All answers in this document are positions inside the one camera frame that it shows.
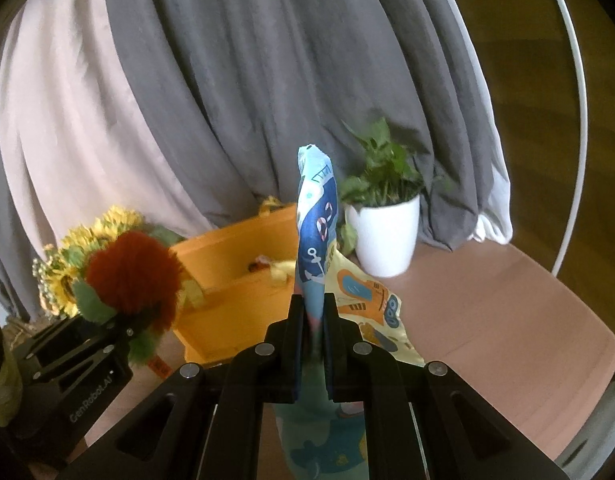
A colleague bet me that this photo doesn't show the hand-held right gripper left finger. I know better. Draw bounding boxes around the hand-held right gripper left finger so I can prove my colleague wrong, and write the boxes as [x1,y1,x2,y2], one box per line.
[55,292,308,480]

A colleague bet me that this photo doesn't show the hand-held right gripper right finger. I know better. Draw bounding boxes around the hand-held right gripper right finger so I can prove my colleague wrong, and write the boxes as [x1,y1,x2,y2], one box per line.
[321,291,571,480]

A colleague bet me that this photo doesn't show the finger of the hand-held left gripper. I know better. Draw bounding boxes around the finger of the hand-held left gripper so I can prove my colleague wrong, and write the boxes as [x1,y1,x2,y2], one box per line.
[32,327,138,387]
[10,316,113,361]

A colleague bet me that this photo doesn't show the orange plastic crate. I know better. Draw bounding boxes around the orange plastic crate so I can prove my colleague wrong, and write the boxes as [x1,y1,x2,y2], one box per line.
[168,202,301,367]

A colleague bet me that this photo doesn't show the colourful printed cloth book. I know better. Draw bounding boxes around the colourful printed cloth book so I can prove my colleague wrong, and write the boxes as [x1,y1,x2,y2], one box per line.
[275,145,426,480]

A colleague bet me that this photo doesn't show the grey curtain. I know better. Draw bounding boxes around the grey curtain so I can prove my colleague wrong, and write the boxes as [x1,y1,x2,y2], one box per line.
[0,230,44,322]
[102,0,509,252]

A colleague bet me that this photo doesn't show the sunflower bouquet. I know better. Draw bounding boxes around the sunflower bouquet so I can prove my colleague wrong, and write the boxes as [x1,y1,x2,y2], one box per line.
[32,205,188,319]

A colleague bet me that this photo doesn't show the white plant pot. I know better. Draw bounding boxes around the white plant pot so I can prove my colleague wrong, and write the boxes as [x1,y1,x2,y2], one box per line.
[345,194,422,279]

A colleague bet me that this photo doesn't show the green potted plant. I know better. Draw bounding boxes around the green potted plant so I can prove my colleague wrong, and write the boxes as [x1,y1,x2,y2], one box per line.
[337,117,456,257]

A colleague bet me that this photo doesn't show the beige curtain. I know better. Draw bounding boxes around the beige curtain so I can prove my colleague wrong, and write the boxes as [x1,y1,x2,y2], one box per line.
[0,0,238,311]

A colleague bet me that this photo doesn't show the grey white crumpled cloth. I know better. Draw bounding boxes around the grey white crumpled cloth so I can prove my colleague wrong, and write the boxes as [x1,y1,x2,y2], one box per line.
[557,374,615,467]

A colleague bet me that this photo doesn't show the white round hoop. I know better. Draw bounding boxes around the white round hoop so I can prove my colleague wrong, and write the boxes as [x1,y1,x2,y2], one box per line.
[537,0,587,279]

